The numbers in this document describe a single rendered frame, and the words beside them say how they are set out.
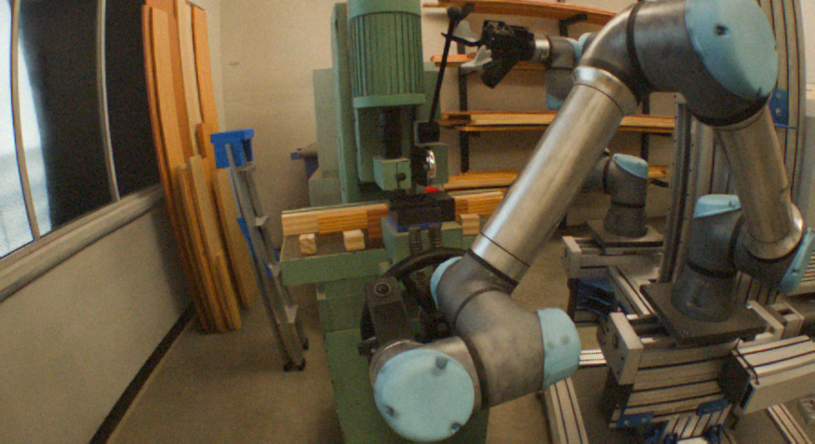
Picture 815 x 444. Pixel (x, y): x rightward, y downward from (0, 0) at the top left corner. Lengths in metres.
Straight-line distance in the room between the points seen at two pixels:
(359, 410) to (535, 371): 0.77
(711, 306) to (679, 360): 0.13
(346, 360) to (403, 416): 0.66
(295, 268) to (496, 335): 0.56
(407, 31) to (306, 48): 2.52
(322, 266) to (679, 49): 0.73
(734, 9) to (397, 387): 0.45
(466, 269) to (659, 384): 0.56
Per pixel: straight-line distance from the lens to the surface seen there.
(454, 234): 0.76
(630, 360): 0.79
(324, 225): 0.96
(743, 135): 0.51
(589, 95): 0.48
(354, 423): 1.10
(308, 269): 0.83
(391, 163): 0.91
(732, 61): 0.41
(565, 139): 0.45
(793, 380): 0.95
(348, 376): 0.98
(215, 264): 2.29
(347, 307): 0.88
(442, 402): 0.30
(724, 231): 0.76
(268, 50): 3.45
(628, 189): 1.20
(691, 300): 0.82
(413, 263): 0.65
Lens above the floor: 1.19
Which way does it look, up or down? 16 degrees down
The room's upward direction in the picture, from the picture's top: 3 degrees counter-clockwise
